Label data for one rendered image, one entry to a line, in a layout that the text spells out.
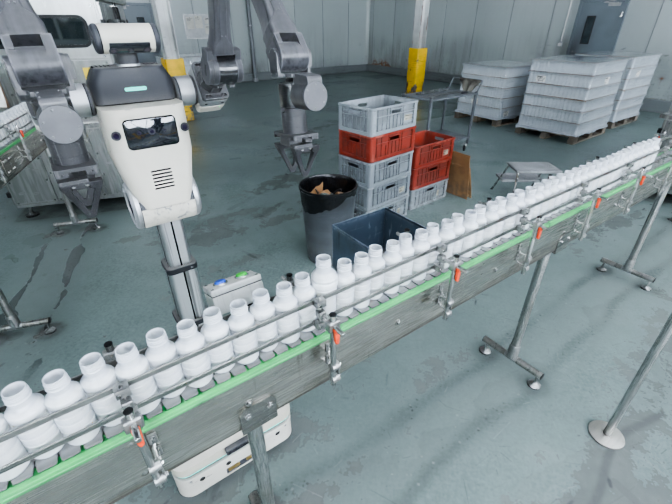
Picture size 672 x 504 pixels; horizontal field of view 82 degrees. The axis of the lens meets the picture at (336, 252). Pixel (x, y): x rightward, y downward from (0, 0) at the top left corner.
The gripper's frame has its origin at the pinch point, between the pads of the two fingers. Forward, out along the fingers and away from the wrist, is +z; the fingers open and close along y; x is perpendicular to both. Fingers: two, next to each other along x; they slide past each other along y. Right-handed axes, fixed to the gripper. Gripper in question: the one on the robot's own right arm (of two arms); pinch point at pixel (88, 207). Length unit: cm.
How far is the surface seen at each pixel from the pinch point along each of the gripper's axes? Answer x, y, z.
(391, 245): 66, 17, 23
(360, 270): 55, 17, 27
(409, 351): 133, -27, 139
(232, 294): 23.9, 2.8, 29.9
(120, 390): -5.5, 20.7, 28.1
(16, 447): -23.2, 17.1, 34.1
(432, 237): 84, 16, 26
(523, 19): 1060, -567, -38
